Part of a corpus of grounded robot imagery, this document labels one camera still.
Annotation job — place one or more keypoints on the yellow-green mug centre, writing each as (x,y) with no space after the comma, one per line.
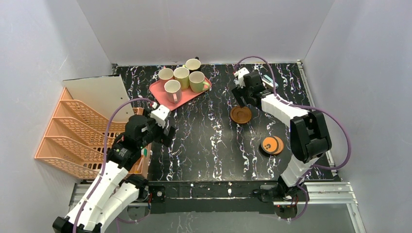
(181,74)

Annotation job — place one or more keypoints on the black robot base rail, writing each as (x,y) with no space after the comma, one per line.
(243,196)

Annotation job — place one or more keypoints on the orange file rack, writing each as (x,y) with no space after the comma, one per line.
(73,140)

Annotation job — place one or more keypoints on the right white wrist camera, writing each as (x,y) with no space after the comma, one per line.
(239,77)

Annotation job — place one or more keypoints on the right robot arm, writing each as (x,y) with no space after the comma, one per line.
(309,136)

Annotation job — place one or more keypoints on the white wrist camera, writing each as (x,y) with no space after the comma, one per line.
(160,115)
(239,77)

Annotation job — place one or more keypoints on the orange desk organiser box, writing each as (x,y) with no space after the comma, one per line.
(138,166)

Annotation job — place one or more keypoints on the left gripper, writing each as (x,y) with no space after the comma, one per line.
(168,133)

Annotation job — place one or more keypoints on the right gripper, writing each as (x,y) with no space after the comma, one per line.
(241,97)

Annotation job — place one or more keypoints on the brown grooved wooden coaster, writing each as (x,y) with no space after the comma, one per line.
(240,115)

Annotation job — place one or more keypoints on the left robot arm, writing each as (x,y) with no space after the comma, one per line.
(113,189)

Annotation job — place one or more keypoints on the pink mug large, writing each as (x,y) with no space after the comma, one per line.
(173,91)

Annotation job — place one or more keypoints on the green mug far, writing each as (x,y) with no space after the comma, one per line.
(198,82)

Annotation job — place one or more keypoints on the pink mug near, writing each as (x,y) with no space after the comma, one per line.
(166,74)

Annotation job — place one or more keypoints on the orange black round coaster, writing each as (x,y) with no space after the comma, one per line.
(271,145)

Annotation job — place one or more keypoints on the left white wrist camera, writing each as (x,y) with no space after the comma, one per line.
(160,115)

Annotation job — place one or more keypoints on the pink serving tray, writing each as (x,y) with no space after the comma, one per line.
(157,90)

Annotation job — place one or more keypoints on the white board sheet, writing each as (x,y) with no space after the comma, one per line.
(102,93)

